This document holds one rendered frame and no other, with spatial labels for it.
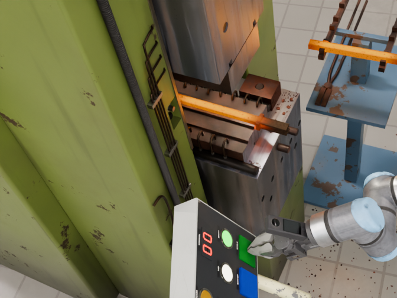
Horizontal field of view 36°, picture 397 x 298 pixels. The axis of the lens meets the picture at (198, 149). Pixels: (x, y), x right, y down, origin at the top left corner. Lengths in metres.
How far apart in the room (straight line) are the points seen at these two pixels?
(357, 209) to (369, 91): 0.93
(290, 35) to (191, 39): 2.16
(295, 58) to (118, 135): 2.15
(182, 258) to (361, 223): 0.45
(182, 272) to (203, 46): 0.56
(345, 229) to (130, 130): 0.59
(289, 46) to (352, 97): 1.26
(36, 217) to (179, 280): 0.74
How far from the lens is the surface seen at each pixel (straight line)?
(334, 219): 1.60
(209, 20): 1.48
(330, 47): 2.21
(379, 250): 1.68
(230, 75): 1.69
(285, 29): 3.72
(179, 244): 1.61
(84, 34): 1.30
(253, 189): 2.05
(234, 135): 2.00
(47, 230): 2.22
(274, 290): 2.11
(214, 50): 1.54
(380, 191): 1.74
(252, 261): 1.76
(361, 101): 2.40
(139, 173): 1.67
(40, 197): 2.12
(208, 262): 1.59
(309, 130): 3.23
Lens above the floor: 2.58
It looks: 53 degrees down
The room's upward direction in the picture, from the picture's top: 15 degrees counter-clockwise
